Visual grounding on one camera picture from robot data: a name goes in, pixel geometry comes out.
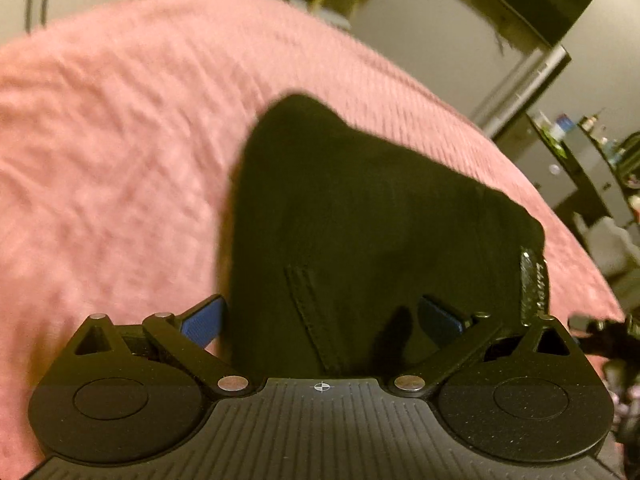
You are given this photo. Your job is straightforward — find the black pants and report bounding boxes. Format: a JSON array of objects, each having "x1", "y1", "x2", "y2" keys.
[{"x1": 228, "y1": 94, "x2": 549, "y2": 379}]

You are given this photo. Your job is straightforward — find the dark desk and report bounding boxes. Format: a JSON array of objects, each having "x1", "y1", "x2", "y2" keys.
[{"x1": 564, "y1": 127, "x2": 639, "y2": 236}]

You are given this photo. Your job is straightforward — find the grey drawer cabinet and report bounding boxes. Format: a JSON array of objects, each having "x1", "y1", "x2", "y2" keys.
[{"x1": 494, "y1": 114, "x2": 608, "y2": 226}]

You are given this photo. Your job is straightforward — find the pink ribbed bed blanket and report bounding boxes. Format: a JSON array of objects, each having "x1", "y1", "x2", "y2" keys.
[{"x1": 1, "y1": 0, "x2": 622, "y2": 479}]

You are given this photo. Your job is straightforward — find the white tower fan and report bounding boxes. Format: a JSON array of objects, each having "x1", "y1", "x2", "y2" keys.
[{"x1": 469, "y1": 44, "x2": 572, "y2": 139}]

